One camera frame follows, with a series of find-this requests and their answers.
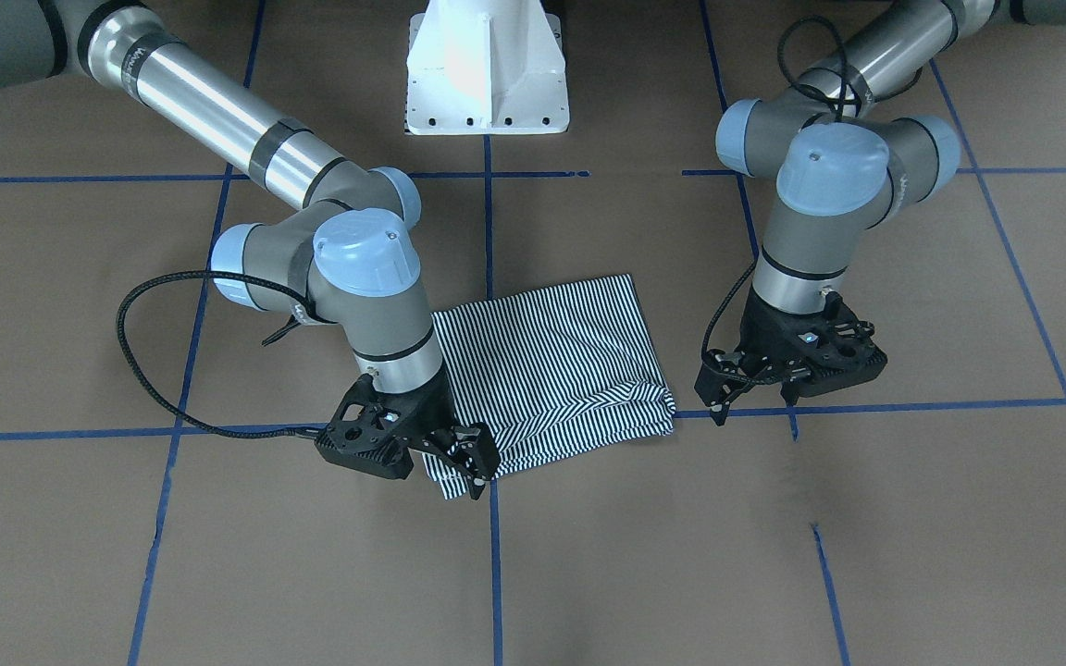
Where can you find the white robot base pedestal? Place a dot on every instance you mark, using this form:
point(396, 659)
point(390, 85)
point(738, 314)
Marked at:
point(487, 68)

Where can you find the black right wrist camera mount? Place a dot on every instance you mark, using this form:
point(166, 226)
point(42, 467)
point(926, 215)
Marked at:
point(366, 433)

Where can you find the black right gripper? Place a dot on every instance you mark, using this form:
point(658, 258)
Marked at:
point(427, 410)

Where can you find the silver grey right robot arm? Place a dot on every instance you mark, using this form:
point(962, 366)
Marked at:
point(98, 194)

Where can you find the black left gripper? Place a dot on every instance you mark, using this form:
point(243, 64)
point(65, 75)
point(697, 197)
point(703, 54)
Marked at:
point(761, 335)

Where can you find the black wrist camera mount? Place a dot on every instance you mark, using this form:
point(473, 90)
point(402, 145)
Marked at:
point(829, 350)
point(366, 433)

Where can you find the navy white striped polo shirt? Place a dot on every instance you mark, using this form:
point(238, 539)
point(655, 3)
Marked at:
point(556, 372)

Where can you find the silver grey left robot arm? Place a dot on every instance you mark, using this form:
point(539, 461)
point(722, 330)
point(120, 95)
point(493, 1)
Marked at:
point(836, 175)

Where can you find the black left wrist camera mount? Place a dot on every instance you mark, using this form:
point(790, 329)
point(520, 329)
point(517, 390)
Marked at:
point(829, 350)

